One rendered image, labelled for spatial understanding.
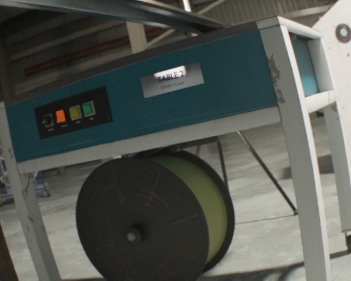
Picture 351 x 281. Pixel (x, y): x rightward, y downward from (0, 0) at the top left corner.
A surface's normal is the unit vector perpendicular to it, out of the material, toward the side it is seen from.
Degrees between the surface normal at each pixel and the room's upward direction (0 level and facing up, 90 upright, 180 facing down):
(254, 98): 90
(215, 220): 92
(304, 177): 90
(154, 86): 90
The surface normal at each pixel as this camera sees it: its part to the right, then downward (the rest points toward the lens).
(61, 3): 0.93, 0.06
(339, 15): -0.24, 0.07
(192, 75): -0.46, 0.11
